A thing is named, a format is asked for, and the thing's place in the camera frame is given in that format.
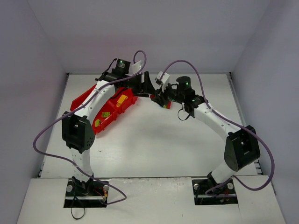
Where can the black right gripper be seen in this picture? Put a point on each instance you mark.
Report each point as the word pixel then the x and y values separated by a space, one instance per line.
pixel 161 94

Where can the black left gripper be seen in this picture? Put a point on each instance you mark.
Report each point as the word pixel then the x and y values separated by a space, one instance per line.
pixel 141 82

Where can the cyan green red brick stack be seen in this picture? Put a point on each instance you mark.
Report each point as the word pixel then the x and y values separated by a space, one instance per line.
pixel 167 106

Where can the pale yellow lego brick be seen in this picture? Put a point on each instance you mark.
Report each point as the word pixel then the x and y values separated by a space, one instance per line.
pixel 122 99

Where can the green curved lego piece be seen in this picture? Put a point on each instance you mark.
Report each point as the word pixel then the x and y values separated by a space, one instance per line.
pixel 97 122

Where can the lime green lego brick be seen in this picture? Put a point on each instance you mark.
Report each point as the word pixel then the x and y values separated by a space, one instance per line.
pixel 105 114

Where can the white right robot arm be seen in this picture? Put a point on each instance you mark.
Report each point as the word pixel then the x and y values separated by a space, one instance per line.
pixel 241 147

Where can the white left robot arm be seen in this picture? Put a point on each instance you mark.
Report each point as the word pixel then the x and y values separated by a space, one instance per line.
pixel 80 150

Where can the red divided plastic bin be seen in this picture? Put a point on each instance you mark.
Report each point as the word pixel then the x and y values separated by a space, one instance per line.
pixel 112 109

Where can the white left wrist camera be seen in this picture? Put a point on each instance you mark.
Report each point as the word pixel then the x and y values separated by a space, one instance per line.
pixel 136 67

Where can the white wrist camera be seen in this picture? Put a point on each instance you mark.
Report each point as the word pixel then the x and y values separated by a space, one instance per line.
pixel 136 67
pixel 162 79

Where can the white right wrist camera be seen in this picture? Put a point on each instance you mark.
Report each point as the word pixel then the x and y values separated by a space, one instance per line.
pixel 162 79

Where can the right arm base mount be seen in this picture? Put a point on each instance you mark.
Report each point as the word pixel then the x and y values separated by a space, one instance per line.
pixel 204 195

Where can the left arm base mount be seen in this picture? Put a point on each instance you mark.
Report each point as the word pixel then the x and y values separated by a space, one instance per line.
pixel 94 197

